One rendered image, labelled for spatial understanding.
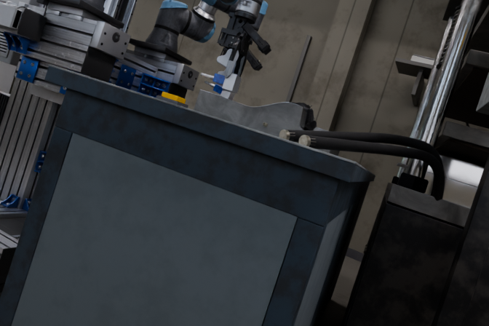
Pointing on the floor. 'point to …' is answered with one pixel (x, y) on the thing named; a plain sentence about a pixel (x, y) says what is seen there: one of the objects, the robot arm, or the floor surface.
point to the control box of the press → (468, 249)
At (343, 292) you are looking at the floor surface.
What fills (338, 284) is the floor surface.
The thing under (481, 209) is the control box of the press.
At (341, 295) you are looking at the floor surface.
